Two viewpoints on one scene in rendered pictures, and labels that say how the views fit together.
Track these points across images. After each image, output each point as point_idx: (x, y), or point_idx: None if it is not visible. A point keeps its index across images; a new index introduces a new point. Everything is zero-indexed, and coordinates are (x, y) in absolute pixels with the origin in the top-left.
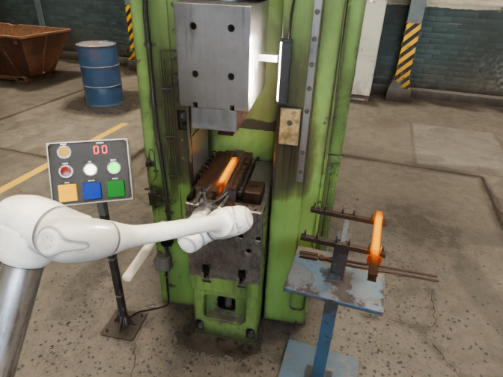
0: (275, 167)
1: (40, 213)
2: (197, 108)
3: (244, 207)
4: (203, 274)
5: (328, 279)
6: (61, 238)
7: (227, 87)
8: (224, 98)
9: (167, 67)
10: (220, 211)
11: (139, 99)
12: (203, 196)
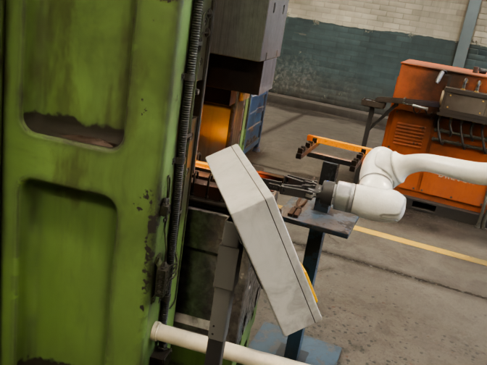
0: (232, 136)
1: None
2: (265, 62)
3: (381, 146)
4: (241, 334)
5: (329, 214)
6: None
7: (280, 25)
8: (276, 41)
9: (204, 3)
10: (397, 153)
11: (172, 72)
12: (293, 185)
